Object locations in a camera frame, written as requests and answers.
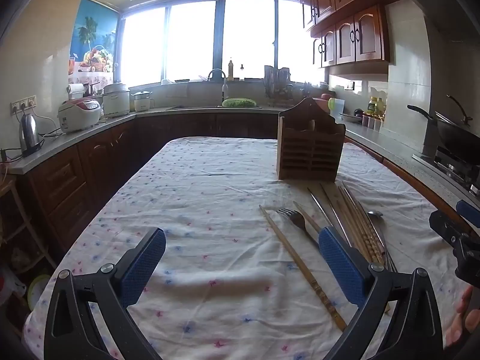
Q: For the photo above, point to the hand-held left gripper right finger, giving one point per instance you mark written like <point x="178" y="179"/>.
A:
<point x="343" y="266"/>

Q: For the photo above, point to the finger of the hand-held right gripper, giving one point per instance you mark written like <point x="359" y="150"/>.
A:
<point x="468" y="213"/>
<point x="444" y="227"/>

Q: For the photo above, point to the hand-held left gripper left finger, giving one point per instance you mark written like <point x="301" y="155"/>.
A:
<point x="144" y="266"/>

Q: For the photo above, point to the patterned wooden chopstick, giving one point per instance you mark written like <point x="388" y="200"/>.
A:
<point x="299" y="264"/>

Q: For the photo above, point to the metal spoon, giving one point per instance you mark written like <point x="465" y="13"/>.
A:
<point x="375" y="213"/>

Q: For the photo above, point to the metal fork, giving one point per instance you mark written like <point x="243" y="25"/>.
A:
<point x="298" y="221"/>

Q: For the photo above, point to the wooden utensil holder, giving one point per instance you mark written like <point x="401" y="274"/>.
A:
<point x="307" y="157"/>

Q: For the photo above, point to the dish rack with utensils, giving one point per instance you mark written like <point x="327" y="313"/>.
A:
<point x="277" y="86"/>

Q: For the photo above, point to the person's right hand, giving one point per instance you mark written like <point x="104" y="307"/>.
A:
<point x="455" y="326"/>

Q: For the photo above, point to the gas stove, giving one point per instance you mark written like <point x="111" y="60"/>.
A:
<point x="453" y="165"/>

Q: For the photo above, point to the pale wooden chopstick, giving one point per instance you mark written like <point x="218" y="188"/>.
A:
<point x="333" y="202"/>

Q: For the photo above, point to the floral white tablecloth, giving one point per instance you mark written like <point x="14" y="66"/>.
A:
<point x="206" y="213"/>

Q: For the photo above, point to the black wok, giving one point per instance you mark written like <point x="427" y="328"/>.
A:
<point x="457" y="131"/>

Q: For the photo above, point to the green plastic plate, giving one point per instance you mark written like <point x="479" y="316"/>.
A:
<point x="37" y="288"/>

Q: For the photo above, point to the wooden base cabinets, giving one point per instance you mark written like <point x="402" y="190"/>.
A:
<point x="56" y="180"/>

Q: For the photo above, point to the row of spice jars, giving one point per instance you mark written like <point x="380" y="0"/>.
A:
<point x="372" y="123"/>

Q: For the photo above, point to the white plastic bag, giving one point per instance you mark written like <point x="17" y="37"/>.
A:
<point x="11" y="285"/>

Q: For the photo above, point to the yellow oil bottle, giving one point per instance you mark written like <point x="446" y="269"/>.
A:
<point x="372" y="105"/>
<point x="381" y="107"/>

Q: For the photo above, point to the translucent plastic container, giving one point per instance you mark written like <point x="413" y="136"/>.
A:
<point x="338" y="108"/>

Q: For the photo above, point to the red pot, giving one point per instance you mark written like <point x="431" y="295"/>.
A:
<point x="320" y="104"/>

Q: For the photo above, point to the small white electric pot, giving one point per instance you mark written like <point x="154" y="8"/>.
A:
<point x="141" y="102"/>

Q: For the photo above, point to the red white rice cooker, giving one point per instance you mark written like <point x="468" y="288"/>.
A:
<point x="78" y="114"/>

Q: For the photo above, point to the large white cooker pot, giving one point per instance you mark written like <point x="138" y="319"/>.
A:
<point x="116" y="101"/>

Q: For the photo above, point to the steel electric kettle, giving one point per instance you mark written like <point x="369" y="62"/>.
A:
<point x="29" y="133"/>

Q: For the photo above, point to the paper towel roll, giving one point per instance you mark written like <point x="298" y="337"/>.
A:
<point x="75" y="92"/>

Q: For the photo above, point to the green plastic basket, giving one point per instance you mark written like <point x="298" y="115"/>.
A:
<point x="240" y="102"/>

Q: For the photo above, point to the curved steel faucet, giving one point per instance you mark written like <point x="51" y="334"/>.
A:
<point x="224" y="90"/>

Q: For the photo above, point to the steel range hood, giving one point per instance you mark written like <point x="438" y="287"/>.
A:
<point x="446" y="3"/>

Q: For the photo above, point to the large kitchen window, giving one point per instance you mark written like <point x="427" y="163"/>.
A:
<point x="195" y="41"/>

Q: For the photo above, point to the wall socket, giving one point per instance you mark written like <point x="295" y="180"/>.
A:
<point x="350" y="85"/>

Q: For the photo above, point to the wall power outlet strip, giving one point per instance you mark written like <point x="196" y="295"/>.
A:
<point x="23" y="104"/>

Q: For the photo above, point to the wooden wall cabinets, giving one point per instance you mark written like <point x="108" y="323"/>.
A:
<point x="348" y="26"/>

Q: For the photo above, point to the tropical fruit wall poster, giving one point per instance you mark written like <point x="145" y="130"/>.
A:
<point x="95" y="45"/>

